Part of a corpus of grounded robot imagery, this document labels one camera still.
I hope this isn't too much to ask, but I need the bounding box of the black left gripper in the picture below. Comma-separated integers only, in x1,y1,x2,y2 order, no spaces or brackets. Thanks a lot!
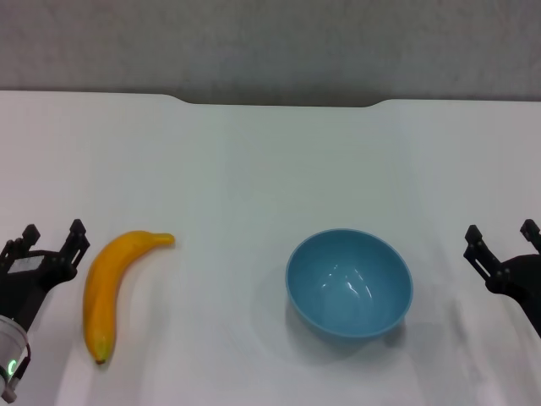
0,218,92,336

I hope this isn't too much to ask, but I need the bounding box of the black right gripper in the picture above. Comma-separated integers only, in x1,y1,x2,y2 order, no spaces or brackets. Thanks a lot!
463,218,541,340

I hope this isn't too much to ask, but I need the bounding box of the yellow banana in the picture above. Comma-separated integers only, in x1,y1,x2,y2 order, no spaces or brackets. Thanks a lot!
82,230,176,365

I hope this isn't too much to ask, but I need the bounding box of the blue bowl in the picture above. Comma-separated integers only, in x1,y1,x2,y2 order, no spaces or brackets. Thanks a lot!
286,228,414,340

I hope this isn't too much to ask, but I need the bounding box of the left arm wrist cable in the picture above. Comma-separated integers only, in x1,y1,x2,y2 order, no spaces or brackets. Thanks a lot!
15,337,33,378

